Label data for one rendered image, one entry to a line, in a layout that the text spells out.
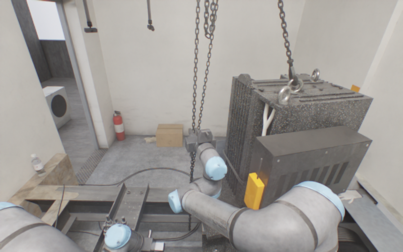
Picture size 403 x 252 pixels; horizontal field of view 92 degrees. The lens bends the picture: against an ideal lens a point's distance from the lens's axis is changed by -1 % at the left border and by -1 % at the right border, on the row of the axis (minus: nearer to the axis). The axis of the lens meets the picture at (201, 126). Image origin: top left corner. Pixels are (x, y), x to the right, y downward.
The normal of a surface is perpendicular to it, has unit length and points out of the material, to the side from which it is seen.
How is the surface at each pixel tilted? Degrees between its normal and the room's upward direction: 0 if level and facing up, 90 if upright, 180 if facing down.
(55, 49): 90
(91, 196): 0
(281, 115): 90
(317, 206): 22
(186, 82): 90
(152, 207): 90
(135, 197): 0
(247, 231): 52
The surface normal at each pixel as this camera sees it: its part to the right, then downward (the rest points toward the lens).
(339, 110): 0.27, 0.47
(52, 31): 0.01, 0.48
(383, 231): 0.03, -0.88
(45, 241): 0.53, -0.82
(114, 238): -0.14, -0.62
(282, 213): -0.23, -0.88
